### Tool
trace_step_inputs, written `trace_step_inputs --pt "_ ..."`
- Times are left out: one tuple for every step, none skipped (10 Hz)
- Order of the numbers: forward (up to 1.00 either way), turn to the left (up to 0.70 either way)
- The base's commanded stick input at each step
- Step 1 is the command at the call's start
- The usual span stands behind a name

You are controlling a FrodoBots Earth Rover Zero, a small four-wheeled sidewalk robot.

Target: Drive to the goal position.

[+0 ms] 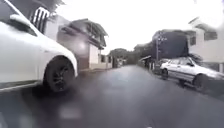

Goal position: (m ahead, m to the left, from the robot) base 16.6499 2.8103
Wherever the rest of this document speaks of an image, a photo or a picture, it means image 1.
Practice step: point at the grey asphalt road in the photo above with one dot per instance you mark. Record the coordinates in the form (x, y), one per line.
(123, 100)

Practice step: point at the building with dark roof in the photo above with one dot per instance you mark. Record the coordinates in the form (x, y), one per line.
(85, 43)

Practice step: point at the white car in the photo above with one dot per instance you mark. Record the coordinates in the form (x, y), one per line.
(186, 70)
(23, 53)

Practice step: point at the utility pole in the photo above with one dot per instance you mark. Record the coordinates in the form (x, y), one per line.
(157, 46)

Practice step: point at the trees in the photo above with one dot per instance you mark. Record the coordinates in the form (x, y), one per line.
(125, 55)

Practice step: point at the building with barred window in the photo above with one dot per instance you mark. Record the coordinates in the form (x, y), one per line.
(38, 15)

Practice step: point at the white building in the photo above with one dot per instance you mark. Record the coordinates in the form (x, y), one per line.
(206, 43)

